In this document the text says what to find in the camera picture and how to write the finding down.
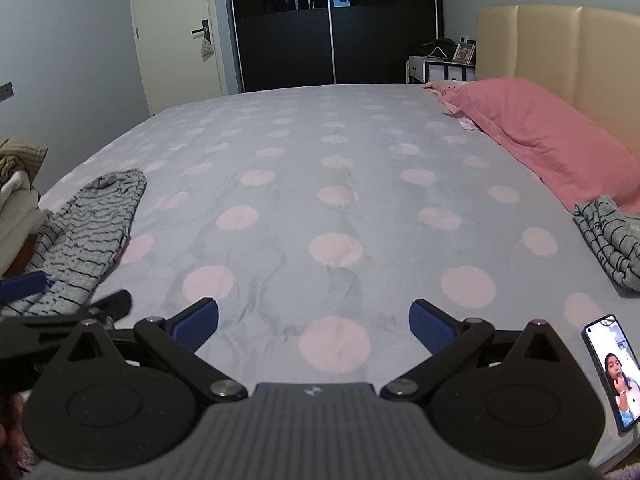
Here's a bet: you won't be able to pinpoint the grey striped pyjama pants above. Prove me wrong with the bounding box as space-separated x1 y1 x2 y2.
1 169 146 320

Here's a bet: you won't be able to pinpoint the rust brown folded garment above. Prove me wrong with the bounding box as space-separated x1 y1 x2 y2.
3 234 37 278

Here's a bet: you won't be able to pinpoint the white folded garment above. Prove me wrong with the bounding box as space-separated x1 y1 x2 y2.
0 170 51 274

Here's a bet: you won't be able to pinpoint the smartphone with video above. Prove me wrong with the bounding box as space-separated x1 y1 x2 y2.
582 314 640 434

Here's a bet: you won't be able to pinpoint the polka dot bed sheet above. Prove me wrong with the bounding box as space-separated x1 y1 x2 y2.
37 81 640 470

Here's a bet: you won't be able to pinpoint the grey striped pyjama top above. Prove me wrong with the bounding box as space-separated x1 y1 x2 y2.
573 194 640 294

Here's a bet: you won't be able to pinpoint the patterned pink pillow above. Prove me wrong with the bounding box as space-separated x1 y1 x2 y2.
422 79 480 131

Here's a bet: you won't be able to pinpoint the white bedside table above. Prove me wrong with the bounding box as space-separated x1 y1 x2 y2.
406 55 475 84

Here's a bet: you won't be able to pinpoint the beige padded headboard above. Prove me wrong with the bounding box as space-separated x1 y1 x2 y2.
475 4 639 153

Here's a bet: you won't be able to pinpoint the cream room door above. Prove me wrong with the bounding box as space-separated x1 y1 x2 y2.
130 0 227 115

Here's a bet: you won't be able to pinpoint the black sliding wardrobe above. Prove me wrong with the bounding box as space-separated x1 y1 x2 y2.
230 0 444 92

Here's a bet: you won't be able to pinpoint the grey wall switch plate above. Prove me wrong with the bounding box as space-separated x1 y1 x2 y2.
0 81 14 102

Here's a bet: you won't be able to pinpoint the picture frame on nightstand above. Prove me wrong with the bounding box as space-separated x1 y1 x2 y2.
451 42 476 65

